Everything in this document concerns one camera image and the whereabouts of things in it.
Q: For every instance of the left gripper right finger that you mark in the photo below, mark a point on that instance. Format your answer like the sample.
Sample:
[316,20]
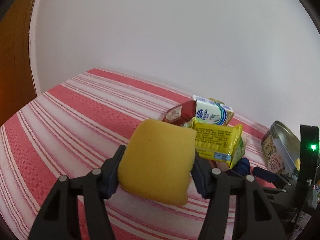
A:
[255,217]

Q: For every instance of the red striped tablecloth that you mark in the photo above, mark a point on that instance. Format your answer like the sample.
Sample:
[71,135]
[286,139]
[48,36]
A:
[71,129]

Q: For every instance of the blue cloth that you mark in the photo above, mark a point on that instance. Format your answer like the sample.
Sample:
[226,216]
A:
[242,167]

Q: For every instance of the brown wooden door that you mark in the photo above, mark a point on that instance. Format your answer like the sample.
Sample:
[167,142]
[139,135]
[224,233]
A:
[17,81]

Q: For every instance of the yellow foil packet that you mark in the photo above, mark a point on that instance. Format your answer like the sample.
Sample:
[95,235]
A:
[216,142]

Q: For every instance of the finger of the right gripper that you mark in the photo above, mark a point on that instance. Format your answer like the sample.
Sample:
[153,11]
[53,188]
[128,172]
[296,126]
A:
[273,178]

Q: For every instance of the yellow green scouring sponge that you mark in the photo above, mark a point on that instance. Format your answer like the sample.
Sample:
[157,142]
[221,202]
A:
[217,101]

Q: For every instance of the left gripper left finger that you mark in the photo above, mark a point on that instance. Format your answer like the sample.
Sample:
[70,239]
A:
[58,217]

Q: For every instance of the round metal cookie tin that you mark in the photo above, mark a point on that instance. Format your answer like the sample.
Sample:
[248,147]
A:
[280,149]

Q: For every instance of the red snack packet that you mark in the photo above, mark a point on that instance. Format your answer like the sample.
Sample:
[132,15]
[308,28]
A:
[181,114]

